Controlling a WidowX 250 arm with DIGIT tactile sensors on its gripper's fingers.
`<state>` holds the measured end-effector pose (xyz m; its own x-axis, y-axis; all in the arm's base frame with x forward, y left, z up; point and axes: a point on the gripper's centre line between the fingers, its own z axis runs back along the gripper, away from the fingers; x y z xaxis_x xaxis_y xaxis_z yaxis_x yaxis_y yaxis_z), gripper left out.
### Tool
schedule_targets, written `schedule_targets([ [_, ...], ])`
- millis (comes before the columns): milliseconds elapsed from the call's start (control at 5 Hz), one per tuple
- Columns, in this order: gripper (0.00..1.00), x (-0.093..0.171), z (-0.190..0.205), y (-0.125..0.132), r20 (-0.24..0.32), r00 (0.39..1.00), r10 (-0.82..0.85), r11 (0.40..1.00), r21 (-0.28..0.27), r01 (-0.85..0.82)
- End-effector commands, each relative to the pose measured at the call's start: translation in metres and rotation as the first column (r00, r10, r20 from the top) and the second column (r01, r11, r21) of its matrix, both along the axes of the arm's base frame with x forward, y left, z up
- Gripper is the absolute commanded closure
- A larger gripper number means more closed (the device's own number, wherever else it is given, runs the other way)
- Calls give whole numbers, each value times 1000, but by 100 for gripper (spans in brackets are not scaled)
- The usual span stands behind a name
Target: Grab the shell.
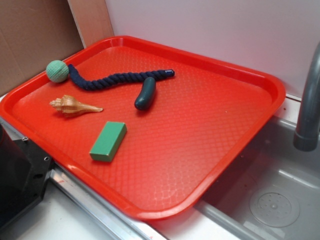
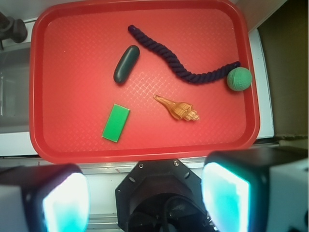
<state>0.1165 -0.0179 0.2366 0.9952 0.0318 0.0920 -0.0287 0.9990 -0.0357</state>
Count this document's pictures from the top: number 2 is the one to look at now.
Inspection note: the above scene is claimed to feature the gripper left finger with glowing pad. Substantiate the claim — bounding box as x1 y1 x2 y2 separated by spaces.
0 164 90 232

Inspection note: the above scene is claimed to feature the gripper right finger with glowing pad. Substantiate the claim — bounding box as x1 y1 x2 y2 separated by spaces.
201 146 309 232

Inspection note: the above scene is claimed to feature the green foam ball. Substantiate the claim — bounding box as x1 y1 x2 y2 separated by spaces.
226 67 253 91

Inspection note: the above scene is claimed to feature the orange spiral seashell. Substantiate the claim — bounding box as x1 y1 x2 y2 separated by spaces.
153 95 200 121

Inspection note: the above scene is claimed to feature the bright green rectangular block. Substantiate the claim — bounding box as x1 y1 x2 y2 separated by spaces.
102 104 130 143

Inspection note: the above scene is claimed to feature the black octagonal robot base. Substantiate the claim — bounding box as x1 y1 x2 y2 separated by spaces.
115 159 217 232

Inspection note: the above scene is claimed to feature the dark brown clamp knob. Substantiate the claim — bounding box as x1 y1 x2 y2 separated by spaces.
0 13 28 44

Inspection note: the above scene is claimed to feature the dark purple twisted rope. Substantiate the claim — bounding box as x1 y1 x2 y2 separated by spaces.
127 24 241 85

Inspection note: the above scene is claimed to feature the red plastic tray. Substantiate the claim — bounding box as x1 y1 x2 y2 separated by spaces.
29 0 260 163

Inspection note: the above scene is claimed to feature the dark green capsule object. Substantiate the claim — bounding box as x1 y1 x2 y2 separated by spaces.
113 45 140 85

